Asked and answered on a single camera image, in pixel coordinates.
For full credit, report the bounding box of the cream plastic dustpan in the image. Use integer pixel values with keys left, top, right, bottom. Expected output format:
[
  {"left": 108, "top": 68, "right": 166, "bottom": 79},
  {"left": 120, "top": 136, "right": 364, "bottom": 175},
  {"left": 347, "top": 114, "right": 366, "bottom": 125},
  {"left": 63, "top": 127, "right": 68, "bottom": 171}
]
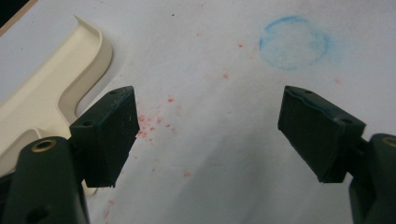
[{"left": 0, "top": 14, "right": 114, "bottom": 179}]

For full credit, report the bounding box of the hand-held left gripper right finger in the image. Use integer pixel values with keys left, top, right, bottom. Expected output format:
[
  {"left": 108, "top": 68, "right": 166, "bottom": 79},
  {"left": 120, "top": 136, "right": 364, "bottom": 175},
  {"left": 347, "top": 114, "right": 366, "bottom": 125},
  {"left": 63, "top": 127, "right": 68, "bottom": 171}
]
[{"left": 277, "top": 85, "right": 367, "bottom": 184}]

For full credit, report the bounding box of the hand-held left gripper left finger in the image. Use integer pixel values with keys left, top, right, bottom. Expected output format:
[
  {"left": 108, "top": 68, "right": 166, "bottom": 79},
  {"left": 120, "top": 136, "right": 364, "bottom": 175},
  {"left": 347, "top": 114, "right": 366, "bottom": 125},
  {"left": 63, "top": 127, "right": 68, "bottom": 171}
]
[{"left": 68, "top": 85, "right": 140, "bottom": 189}]

